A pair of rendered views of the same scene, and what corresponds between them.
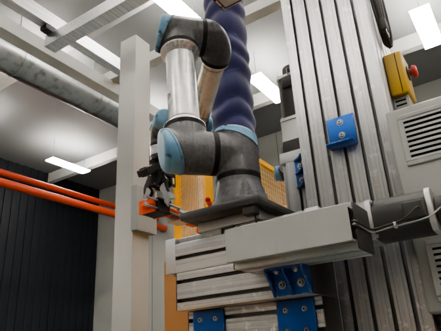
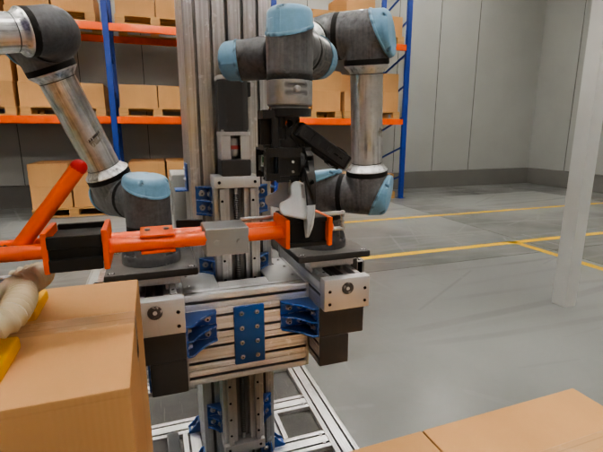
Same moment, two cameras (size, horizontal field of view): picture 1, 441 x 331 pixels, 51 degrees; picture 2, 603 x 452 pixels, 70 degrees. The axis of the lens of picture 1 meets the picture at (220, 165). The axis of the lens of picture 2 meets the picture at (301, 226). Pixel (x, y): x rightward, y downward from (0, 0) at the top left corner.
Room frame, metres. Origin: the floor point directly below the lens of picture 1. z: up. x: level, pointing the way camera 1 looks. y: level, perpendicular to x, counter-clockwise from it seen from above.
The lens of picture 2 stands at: (2.19, 0.70, 1.38)
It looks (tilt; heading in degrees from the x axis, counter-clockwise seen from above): 13 degrees down; 218
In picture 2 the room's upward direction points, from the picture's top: straight up
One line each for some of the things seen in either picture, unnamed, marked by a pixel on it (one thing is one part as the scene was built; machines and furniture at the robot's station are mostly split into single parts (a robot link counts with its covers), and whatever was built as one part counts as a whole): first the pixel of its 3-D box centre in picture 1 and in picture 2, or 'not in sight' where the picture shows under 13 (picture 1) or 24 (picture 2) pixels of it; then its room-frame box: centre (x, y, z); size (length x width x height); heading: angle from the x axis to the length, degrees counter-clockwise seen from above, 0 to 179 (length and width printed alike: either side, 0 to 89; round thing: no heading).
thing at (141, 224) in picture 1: (144, 210); not in sight; (2.92, 0.52, 1.62); 0.20 x 0.05 x 0.30; 149
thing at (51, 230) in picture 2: not in sight; (79, 245); (1.90, 0.06, 1.21); 0.10 x 0.08 x 0.06; 58
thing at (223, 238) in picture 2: (178, 217); (224, 237); (1.72, 0.17, 1.21); 0.07 x 0.07 x 0.04; 58
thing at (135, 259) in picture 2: not in sight; (150, 241); (1.56, -0.31, 1.09); 0.15 x 0.15 x 0.10
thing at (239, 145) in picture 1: (233, 154); (324, 190); (1.14, -0.04, 1.20); 0.13 x 0.12 x 0.14; 106
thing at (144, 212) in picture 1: (154, 208); (301, 228); (1.61, 0.25, 1.21); 0.08 x 0.07 x 0.05; 148
